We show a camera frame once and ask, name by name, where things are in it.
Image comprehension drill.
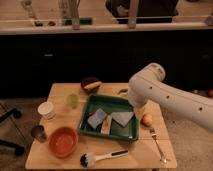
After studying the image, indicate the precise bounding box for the green pepper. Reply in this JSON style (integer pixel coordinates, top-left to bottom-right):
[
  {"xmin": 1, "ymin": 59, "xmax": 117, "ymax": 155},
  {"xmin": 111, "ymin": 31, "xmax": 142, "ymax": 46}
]
[{"xmin": 118, "ymin": 89, "xmax": 128, "ymax": 97}]

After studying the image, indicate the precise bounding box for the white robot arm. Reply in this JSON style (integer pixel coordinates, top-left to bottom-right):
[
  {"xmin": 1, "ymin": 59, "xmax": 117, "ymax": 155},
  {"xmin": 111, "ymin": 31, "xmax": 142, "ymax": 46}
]
[{"xmin": 127, "ymin": 63, "xmax": 213, "ymax": 132}]

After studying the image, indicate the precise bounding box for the dark brown bowl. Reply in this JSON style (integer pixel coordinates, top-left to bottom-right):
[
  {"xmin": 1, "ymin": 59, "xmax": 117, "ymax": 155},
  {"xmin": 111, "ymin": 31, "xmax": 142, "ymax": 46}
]
[{"xmin": 81, "ymin": 77, "xmax": 102, "ymax": 94}]

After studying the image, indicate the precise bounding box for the red bowl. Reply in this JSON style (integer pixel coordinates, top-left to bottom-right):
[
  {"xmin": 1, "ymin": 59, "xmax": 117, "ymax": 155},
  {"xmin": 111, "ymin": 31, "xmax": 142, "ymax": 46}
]
[{"xmin": 48, "ymin": 126, "xmax": 78, "ymax": 159}]

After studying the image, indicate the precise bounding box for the grey folded cloth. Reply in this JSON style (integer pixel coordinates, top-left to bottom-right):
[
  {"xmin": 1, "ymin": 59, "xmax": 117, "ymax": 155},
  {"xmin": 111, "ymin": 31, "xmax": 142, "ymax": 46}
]
[{"xmin": 111, "ymin": 112, "xmax": 134, "ymax": 127}]

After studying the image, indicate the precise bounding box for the green plastic tray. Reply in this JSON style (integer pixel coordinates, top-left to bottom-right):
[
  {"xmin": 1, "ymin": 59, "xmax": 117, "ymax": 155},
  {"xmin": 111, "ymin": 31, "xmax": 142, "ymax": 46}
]
[{"xmin": 79, "ymin": 94, "xmax": 138, "ymax": 142}]

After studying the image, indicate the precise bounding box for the beige sponge block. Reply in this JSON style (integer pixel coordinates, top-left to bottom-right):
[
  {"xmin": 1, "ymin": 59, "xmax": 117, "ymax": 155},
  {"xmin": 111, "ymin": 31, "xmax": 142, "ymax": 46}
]
[{"xmin": 101, "ymin": 115, "xmax": 112, "ymax": 134}]

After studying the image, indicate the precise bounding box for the blue sponge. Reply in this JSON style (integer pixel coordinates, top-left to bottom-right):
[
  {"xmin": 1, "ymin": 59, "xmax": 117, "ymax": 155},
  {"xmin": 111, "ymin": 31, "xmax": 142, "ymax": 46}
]
[{"xmin": 87, "ymin": 108, "xmax": 107, "ymax": 129}]

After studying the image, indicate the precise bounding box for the yellow corn cob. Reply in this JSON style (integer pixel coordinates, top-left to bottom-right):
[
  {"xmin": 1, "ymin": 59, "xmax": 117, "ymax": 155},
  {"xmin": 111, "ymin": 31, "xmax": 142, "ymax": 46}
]
[{"xmin": 84, "ymin": 81, "xmax": 102, "ymax": 91}]

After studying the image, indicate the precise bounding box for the silver fork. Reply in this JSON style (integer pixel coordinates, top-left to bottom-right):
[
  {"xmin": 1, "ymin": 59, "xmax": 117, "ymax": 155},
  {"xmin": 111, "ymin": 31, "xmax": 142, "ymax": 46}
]
[{"xmin": 149, "ymin": 128, "xmax": 168, "ymax": 164}]

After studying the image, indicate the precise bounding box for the wooden table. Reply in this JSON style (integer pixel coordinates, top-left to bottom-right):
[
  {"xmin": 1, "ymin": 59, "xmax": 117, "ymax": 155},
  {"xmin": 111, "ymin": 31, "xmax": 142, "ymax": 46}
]
[{"xmin": 25, "ymin": 83, "xmax": 177, "ymax": 171}]

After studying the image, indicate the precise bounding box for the green translucent cup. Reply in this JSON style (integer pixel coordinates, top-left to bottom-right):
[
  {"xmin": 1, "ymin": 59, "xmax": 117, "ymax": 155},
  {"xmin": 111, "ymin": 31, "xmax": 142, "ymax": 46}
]
[{"xmin": 67, "ymin": 94, "xmax": 79, "ymax": 108}]

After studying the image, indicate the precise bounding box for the white lidded cup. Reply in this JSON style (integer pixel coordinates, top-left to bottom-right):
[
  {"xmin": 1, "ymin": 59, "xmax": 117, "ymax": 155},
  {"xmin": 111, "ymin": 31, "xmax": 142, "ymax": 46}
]
[{"xmin": 37, "ymin": 101, "xmax": 55, "ymax": 120}]

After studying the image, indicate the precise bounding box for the metal cup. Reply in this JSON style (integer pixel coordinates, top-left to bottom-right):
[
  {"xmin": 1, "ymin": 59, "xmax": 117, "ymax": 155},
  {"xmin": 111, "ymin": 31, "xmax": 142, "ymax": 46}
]
[{"xmin": 31, "ymin": 125, "xmax": 47, "ymax": 143}]

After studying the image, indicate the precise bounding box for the black office chair base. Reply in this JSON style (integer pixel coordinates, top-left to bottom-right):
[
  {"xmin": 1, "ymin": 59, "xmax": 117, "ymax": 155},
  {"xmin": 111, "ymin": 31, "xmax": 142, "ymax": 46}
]
[{"xmin": 0, "ymin": 106, "xmax": 25, "ymax": 156}]

